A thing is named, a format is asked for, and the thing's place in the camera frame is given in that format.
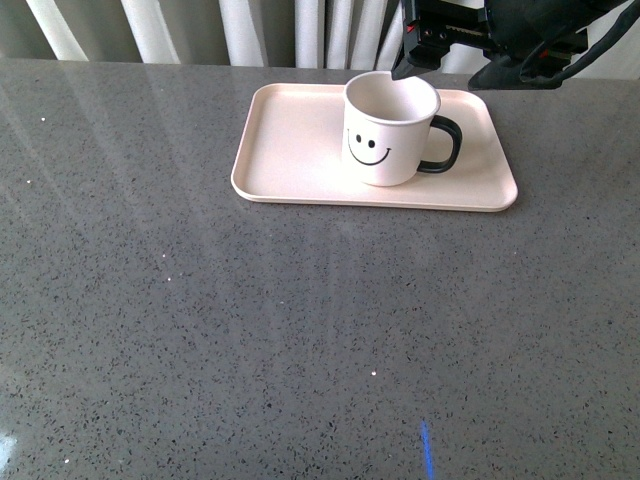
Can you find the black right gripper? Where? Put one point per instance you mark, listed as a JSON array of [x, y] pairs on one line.
[[513, 28]]

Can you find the white smiley mug black handle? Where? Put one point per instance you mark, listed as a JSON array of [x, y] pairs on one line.
[[387, 123]]

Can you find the white pleated curtain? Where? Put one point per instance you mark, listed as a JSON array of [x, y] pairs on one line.
[[356, 35]]

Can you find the beige rectangular tray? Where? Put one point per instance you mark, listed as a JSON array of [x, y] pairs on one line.
[[290, 152]]

